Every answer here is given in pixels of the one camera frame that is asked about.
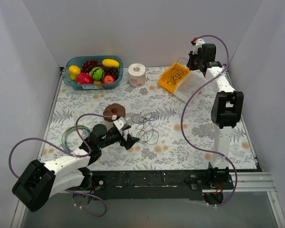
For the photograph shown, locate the teal fruit basket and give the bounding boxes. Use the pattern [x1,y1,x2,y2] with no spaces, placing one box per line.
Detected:
[63,56,123,90]

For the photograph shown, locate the purple thin cable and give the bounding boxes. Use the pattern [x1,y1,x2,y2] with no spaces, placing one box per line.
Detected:
[132,109,160,145]

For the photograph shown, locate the yellow plastic bin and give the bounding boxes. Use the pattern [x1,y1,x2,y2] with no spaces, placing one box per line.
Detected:
[158,62,190,94]

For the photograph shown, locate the aluminium frame rail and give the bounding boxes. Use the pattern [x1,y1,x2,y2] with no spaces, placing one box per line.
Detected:
[201,172,276,193]

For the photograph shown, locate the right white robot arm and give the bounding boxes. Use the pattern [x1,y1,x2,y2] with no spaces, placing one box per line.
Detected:
[187,39,244,189]

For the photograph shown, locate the left purple hose cable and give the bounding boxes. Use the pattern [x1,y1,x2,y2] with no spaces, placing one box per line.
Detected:
[9,113,108,217]

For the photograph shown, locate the red toy apple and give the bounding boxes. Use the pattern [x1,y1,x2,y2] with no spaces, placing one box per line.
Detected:
[102,75,115,84]

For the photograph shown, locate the yellow toy pear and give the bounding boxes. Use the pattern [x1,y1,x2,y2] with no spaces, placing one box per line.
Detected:
[68,65,81,80]

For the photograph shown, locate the white plastic bin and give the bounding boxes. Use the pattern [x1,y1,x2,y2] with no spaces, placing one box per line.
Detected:
[173,70,206,103]

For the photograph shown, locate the dark red toy grapes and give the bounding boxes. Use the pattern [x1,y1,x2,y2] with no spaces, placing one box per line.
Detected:
[81,59,119,80]

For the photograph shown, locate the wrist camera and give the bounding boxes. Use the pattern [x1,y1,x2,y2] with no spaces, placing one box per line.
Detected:
[191,38,205,54]
[113,116,131,136]

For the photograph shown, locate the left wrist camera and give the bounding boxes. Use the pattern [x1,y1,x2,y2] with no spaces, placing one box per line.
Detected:
[113,116,131,136]

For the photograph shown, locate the brown wrapped paper roll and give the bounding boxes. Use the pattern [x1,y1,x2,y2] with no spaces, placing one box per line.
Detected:
[103,103,126,130]

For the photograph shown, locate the yellow toy mango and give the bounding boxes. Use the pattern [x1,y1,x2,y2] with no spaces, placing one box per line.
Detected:
[102,58,120,68]

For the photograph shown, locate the toy watermelon ball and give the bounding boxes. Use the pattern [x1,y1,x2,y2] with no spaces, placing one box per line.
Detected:
[89,67,105,81]

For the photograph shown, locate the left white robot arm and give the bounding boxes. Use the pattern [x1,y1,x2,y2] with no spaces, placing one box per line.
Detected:
[12,123,140,212]

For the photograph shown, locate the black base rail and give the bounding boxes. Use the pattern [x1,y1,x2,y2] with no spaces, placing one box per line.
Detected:
[71,170,235,200]

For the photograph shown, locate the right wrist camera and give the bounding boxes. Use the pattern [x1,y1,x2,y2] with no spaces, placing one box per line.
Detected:
[191,38,205,54]

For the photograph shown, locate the white toilet paper roll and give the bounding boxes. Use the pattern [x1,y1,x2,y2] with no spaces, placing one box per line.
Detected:
[128,63,146,87]

